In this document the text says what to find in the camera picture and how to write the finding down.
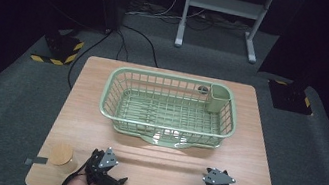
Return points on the green plastic dish rack basket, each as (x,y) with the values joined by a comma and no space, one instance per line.
(167,113)

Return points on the green plastic cutlery cup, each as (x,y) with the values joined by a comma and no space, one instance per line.
(217,99)

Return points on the grey tape strip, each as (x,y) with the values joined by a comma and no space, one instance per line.
(37,161)

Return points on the black yellow striped stand base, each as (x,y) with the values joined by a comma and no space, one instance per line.
(61,50)
(290,96)

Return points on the white metal stand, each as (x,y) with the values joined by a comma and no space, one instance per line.
(226,5)

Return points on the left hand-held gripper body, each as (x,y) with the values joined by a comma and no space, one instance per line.
(107,159)

